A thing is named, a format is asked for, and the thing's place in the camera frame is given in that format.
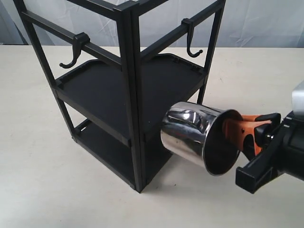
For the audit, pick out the black metal shelf rack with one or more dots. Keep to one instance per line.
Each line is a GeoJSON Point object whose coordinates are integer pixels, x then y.
{"type": "Point", "coordinates": [113, 105]}

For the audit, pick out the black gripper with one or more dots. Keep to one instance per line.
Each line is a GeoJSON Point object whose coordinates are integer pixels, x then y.
{"type": "Point", "coordinates": [284, 154]}

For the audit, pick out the white backdrop cloth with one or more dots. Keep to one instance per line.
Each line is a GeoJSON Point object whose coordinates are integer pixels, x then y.
{"type": "Point", "coordinates": [245, 23]}

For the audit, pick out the black hook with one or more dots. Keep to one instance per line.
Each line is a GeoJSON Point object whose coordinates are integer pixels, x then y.
{"type": "Point", "coordinates": [79, 40]}
{"type": "Point", "coordinates": [190, 31]}

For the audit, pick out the stainless steel mug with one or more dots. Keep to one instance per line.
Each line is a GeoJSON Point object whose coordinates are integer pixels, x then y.
{"type": "Point", "coordinates": [194, 132]}

